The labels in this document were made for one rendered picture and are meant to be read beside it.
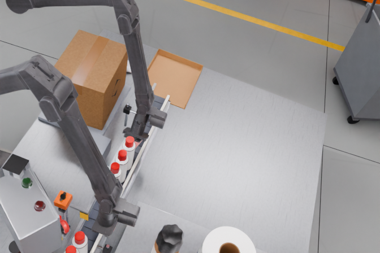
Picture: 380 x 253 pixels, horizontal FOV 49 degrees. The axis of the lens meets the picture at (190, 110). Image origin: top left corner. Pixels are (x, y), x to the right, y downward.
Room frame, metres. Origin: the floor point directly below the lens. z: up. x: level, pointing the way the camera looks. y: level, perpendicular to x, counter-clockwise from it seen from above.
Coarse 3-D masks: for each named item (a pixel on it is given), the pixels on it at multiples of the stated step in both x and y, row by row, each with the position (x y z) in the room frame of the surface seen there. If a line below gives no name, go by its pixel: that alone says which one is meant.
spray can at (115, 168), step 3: (114, 162) 0.76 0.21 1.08; (111, 165) 0.74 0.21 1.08; (114, 165) 0.75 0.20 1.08; (117, 165) 0.75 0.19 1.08; (111, 168) 0.73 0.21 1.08; (114, 168) 0.74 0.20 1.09; (117, 168) 0.74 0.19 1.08; (111, 171) 0.73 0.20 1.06; (114, 171) 0.73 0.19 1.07; (117, 171) 0.74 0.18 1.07; (120, 171) 0.75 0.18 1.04; (114, 174) 0.73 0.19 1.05; (117, 174) 0.74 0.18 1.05; (120, 174) 0.75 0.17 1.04; (117, 177) 0.73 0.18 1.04
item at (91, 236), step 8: (160, 104) 1.25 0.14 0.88; (136, 152) 0.95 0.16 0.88; (96, 200) 0.69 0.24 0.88; (96, 208) 0.65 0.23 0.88; (88, 216) 0.61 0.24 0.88; (96, 216) 0.62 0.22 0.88; (88, 224) 0.59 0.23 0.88; (88, 232) 0.56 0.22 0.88; (88, 240) 0.53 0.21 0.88; (88, 248) 0.50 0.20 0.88
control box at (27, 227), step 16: (32, 176) 0.43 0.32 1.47; (0, 192) 0.37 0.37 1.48; (16, 192) 0.38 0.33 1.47; (32, 192) 0.40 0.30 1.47; (0, 208) 0.37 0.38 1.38; (16, 208) 0.35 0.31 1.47; (32, 208) 0.36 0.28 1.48; (48, 208) 0.37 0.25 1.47; (16, 224) 0.31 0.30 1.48; (32, 224) 0.32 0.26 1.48; (48, 224) 0.33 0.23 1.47; (16, 240) 0.30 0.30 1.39; (32, 240) 0.30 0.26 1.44; (48, 240) 0.33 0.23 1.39
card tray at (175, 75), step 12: (156, 60) 1.57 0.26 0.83; (168, 60) 1.59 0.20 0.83; (180, 60) 1.61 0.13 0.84; (156, 72) 1.48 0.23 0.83; (168, 72) 1.51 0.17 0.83; (180, 72) 1.54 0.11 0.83; (192, 72) 1.57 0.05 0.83; (168, 84) 1.43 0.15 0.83; (180, 84) 1.46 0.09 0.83; (192, 84) 1.48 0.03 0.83; (180, 96) 1.38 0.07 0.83
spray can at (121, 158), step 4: (120, 152) 0.81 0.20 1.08; (124, 152) 0.81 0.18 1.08; (116, 156) 0.81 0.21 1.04; (120, 156) 0.79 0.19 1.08; (124, 156) 0.80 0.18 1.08; (116, 160) 0.79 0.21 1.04; (120, 160) 0.79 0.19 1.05; (124, 160) 0.80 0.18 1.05; (120, 164) 0.78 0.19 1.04; (124, 164) 0.79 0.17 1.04; (120, 168) 0.78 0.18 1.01; (124, 168) 0.79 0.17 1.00; (124, 172) 0.80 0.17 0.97; (124, 176) 0.80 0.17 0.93; (120, 180) 0.79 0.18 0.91; (124, 180) 0.80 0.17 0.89
